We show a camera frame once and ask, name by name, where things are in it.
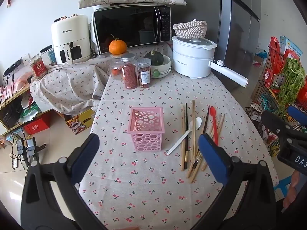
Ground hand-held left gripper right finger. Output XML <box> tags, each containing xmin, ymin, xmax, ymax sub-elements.
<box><xmin>198</xmin><ymin>133</ymin><xmax>280</xmax><ymax>230</ymax></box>

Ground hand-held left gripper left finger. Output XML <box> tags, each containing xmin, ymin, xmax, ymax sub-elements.
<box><xmin>20</xmin><ymin>133</ymin><xmax>113</xmax><ymax>230</ymax></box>

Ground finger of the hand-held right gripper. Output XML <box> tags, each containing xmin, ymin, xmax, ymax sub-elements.
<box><xmin>287</xmin><ymin>105</ymin><xmax>307</xmax><ymax>128</ymax></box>
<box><xmin>261</xmin><ymin>110</ymin><xmax>301</xmax><ymax>137</ymax></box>

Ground white plastic spoon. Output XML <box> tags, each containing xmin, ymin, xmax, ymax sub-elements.
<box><xmin>166</xmin><ymin>117</ymin><xmax>203</xmax><ymax>156</ymax></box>

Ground red plastic spoon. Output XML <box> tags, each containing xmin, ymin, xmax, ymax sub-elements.
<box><xmin>209</xmin><ymin>107</ymin><xmax>219</xmax><ymax>147</ymax></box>

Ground pink perforated plastic basket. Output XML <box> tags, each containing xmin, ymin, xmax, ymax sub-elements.
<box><xmin>127</xmin><ymin>107</ymin><xmax>166</xmax><ymax>152</ymax></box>

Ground person's right hand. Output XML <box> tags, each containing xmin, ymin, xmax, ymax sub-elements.
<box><xmin>282</xmin><ymin>170</ymin><xmax>301</xmax><ymax>209</ymax></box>

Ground yellow printed cardboard box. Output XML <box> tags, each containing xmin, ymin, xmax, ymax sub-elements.
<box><xmin>64</xmin><ymin>108</ymin><xmax>97</xmax><ymax>135</ymax></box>

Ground green leafy vegetables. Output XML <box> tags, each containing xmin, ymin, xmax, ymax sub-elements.
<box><xmin>279</xmin><ymin>57</ymin><xmax>307</xmax><ymax>116</ymax></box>

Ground blue plastic stool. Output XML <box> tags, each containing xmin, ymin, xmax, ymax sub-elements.
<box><xmin>273</xmin><ymin>176</ymin><xmax>292</xmax><ymax>200</ymax></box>

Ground red cardboard box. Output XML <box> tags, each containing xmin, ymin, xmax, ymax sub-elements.
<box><xmin>23</xmin><ymin>118</ymin><xmax>51</xmax><ymax>135</ymax></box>

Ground red plastic bag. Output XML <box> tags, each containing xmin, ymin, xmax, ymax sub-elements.
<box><xmin>262</xmin><ymin>36</ymin><xmax>289</xmax><ymax>87</ymax></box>

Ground cherry print tablecloth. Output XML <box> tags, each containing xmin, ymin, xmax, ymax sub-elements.
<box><xmin>79</xmin><ymin>42</ymin><xmax>280</xmax><ymax>230</ymax></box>

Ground floral cabinet cover cloth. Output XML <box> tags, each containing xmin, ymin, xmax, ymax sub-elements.
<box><xmin>30</xmin><ymin>52</ymin><xmax>111</xmax><ymax>115</ymax></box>

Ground glass jar with red contents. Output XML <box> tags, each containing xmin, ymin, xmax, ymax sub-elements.
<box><xmin>110</xmin><ymin>53</ymin><xmax>125</xmax><ymax>81</ymax></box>

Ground goji berry jar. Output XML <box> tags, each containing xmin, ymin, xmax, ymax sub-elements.
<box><xmin>120</xmin><ymin>53</ymin><xmax>139</xmax><ymax>90</ymax></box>

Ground wooden shelf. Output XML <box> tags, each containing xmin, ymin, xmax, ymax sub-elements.
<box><xmin>0</xmin><ymin>83</ymin><xmax>54</xmax><ymax>135</ymax></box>

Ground grey refrigerator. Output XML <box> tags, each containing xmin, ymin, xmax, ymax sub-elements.
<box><xmin>165</xmin><ymin>0</ymin><xmax>262</xmax><ymax>97</ymax></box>

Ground labelled dried fruit jar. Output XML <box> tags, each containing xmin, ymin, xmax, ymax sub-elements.
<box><xmin>136</xmin><ymin>58</ymin><xmax>153</xmax><ymax>89</ymax></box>

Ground red label jar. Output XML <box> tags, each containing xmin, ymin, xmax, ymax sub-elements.
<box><xmin>29</xmin><ymin>55</ymin><xmax>48</xmax><ymax>80</ymax></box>

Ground pink cloth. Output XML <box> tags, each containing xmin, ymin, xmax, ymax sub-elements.
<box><xmin>0</xmin><ymin>71</ymin><xmax>33</xmax><ymax>94</ymax></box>

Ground white electric cooking pot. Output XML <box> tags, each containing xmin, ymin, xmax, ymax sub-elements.
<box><xmin>171</xmin><ymin>35</ymin><xmax>249</xmax><ymax>88</ymax></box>

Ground stack of white bowls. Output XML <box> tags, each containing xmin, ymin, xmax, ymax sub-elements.
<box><xmin>144</xmin><ymin>54</ymin><xmax>172</xmax><ymax>79</ymax></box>

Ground clear storage container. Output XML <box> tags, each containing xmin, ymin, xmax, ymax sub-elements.
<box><xmin>40</xmin><ymin>45</ymin><xmax>57</xmax><ymax>66</ymax></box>

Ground orange tangerine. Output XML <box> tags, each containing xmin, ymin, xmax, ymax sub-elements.
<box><xmin>109</xmin><ymin>34</ymin><xmax>127</xmax><ymax>55</ymax></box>

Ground black power strip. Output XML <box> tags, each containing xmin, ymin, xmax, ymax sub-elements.
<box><xmin>3</xmin><ymin>61</ymin><xmax>24</xmax><ymax>76</ymax></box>

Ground green kabocha squash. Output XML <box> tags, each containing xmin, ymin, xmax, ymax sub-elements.
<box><xmin>143</xmin><ymin>50</ymin><xmax>165</xmax><ymax>67</ymax></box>

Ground white air fryer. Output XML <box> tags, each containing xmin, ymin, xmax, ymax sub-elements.
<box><xmin>50</xmin><ymin>14</ymin><xmax>92</xmax><ymax>66</ymax></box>

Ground black microwave oven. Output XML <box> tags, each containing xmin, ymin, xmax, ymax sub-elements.
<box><xmin>92</xmin><ymin>4</ymin><xmax>172</xmax><ymax>56</ymax></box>

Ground black wire rack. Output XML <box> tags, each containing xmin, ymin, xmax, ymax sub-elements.
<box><xmin>245</xmin><ymin>45</ymin><xmax>307</xmax><ymax>154</ymax></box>

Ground woven rope basket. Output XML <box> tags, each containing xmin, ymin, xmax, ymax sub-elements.
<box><xmin>173</xmin><ymin>19</ymin><xmax>208</xmax><ymax>39</ymax></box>

